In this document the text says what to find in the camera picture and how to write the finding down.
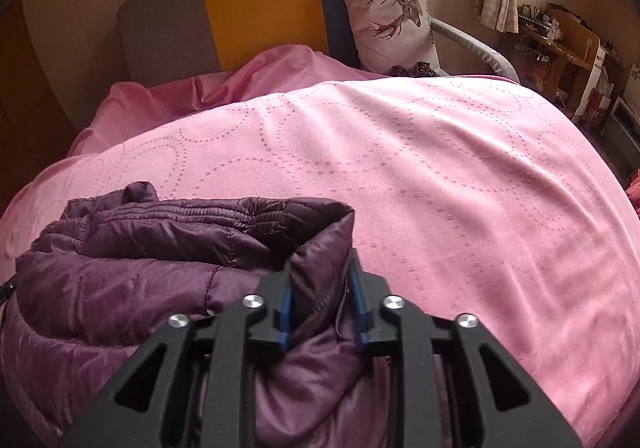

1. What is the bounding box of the grey yellow blue headboard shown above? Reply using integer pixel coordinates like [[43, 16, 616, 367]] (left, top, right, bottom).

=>
[[117, 0, 360, 88]]

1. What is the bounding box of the pink bed cover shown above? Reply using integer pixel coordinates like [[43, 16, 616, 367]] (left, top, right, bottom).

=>
[[1, 45, 639, 447]]

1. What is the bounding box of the orange wooden wardrobe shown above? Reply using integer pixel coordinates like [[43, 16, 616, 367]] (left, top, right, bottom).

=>
[[0, 0, 77, 209]]

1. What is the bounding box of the purple quilted down jacket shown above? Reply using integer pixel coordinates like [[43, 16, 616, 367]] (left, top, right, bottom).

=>
[[1, 182, 390, 447]]

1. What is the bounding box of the white deer print pillow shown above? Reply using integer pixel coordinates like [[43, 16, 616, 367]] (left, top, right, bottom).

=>
[[344, 0, 439, 75]]

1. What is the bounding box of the grey bed side rail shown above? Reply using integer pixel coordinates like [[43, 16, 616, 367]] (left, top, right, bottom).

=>
[[431, 18, 520, 83]]

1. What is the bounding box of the wooden desk with clutter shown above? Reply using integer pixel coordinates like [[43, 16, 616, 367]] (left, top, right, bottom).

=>
[[511, 4, 623, 125]]

